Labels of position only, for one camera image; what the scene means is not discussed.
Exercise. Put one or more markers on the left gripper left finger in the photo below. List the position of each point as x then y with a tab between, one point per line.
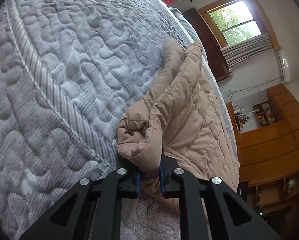
91	209

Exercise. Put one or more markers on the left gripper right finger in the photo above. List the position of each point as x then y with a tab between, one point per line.
210	209

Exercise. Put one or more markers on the beige quilted down coat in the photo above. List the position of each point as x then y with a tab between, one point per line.
181	118

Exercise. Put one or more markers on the wooden wardrobe desk unit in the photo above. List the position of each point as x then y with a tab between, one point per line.
269	155

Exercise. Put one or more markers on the dark wooden headboard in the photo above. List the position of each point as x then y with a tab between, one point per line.
216	60

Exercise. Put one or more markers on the grey floral quilted bedspread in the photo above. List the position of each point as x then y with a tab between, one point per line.
69	69

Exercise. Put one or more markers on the striped rear curtain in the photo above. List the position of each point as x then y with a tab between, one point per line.
238	53

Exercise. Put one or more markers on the grey blue pillow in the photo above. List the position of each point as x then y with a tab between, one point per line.
185	24

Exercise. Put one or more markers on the wooden framed rear window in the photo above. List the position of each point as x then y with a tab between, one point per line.
234	21

